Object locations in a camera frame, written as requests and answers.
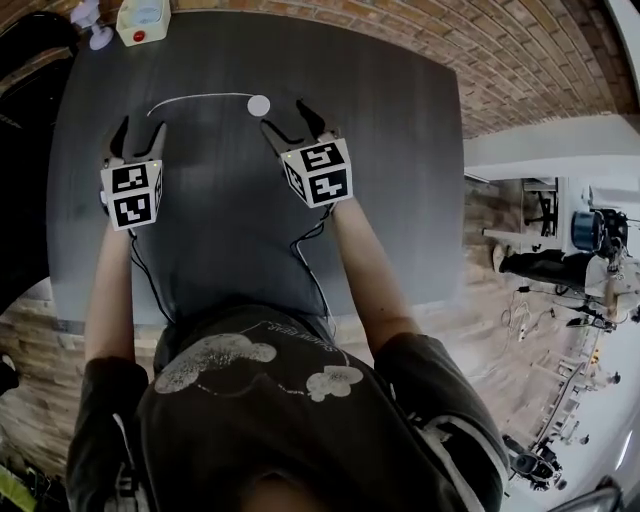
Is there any person's right forearm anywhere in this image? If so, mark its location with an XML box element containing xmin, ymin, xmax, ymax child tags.
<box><xmin>329</xmin><ymin>198</ymin><xmax>429</xmax><ymax>369</ymax></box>

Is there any white box with red button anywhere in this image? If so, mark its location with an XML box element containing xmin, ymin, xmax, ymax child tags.
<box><xmin>115</xmin><ymin>0</ymin><xmax>172</xmax><ymax>48</ymax></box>

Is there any white table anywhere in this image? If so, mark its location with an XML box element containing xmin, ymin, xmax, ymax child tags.
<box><xmin>482</xmin><ymin>177</ymin><xmax>571</xmax><ymax>254</ymax></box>

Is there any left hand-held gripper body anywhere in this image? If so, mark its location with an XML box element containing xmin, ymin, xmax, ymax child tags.
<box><xmin>98</xmin><ymin>158</ymin><xmax>166</xmax><ymax>233</ymax></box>

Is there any pale lilac figurine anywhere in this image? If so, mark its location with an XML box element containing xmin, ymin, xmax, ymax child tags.
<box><xmin>69</xmin><ymin>0</ymin><xmax>115</xmax><ymax>50</ymax></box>

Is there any black headrest office chair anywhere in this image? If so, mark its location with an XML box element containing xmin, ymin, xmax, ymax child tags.
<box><xmin>0</xmin><ymin>89</ymin><xmax>66</xmax><ymax>314</ymax></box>

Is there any black machine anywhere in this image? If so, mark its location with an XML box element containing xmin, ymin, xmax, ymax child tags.
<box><xmin>502</xmin><ymin>433</ymin><xmax>569</xmax><ymax>494</ymax></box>

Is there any person's left forearm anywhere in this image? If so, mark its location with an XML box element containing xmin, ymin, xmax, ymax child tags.
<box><xmin>85</xmin><ymin>222</ymin><xmax>137</xmax><ymax>369</ymax></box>

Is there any thin black cable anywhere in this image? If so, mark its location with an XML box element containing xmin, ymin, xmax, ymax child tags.
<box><xmin>127</xmin><ymin>228</ymin><xmax>177</xmax><ymax>325</ymax></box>
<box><xmin>289</xmin><ymin>203</ymin><xmax>337</xmax><ymax>344</ymax></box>

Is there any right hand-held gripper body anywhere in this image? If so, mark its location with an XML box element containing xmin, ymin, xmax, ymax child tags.
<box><xmin>279</xmin><ymin>137</ymin><xmax>356</xmax><ymax>210</ymax></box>

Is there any yellow green bag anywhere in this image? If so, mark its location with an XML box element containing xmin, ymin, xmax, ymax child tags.
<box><xmin>0</xmin><ymin>464</ymin><xmax>39</xmax><ymax>512</ymax></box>

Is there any blue cylinder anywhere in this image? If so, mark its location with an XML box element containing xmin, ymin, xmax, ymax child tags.
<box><xmin>572</xmin><ymin>210</ymin><xmax>597</xmax><ymax>249</ymax></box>

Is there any low black office chair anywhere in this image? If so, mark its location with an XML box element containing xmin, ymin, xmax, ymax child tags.
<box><xmin>0</xmin><ymin>10</ymin><xmax>84</xmax><ymax>96</ymax></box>

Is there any black printed t-shirt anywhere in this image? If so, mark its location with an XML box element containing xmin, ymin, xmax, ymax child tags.
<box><xmin>65</xmin><ymin>304</ymin><xmax>512</xmax><ymax>512</ymax></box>

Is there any round white tape measure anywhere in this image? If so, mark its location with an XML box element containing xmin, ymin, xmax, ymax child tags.
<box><xmin>146</xmin><ymin>91</ymin><xmax>272</xmax><ymax>118</ymax></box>

